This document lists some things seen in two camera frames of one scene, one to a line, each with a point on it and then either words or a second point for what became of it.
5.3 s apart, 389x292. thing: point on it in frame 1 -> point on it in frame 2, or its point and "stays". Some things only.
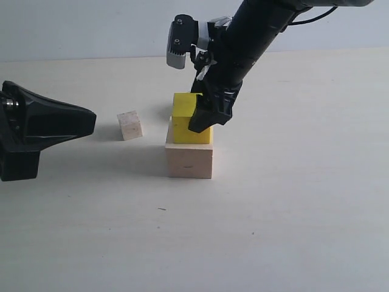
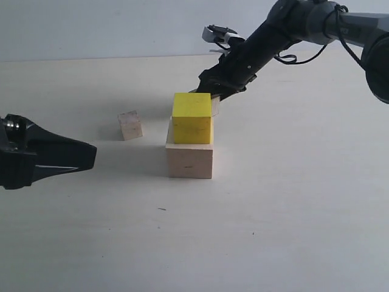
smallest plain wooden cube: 130,125 stays
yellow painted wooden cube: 183,106 stays
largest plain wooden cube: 188,160 stays
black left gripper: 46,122 -> 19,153
